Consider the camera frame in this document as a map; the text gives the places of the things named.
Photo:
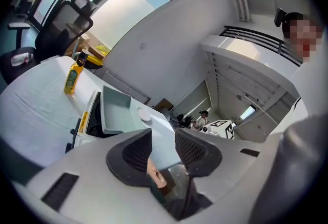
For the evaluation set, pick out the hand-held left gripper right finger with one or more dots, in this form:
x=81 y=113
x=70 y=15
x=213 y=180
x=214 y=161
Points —
x=230 y=171

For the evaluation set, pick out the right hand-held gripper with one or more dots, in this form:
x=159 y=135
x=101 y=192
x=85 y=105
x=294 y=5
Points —
x=220 y=128

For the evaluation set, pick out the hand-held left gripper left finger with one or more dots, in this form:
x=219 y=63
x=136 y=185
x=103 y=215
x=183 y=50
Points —
x=102 y=192

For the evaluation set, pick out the white square pan wooden handle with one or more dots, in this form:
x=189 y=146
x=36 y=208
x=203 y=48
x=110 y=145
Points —
x=115 y=110

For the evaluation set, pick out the white plate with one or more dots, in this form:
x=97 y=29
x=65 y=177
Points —
x=144 y=114

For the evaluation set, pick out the black metal railing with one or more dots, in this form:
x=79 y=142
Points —
x=261 y=38

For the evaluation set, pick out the person's white shirt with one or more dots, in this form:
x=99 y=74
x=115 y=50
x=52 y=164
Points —
x=312 y=89

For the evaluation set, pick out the white table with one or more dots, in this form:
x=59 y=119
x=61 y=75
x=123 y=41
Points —
x=38 y=105

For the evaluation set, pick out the yellow oil bottle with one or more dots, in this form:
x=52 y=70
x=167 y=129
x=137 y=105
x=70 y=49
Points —
x=73 y=77

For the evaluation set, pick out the person's face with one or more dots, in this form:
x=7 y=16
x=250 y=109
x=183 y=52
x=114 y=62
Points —
x=302 y=36

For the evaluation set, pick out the clear water bottle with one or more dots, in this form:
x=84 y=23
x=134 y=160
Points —
x=21 y=59

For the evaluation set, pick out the black office chair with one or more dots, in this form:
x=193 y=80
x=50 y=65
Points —
x=56 y=38

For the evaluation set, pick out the black head camera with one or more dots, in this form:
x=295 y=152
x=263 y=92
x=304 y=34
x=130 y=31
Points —
x=279 y=17

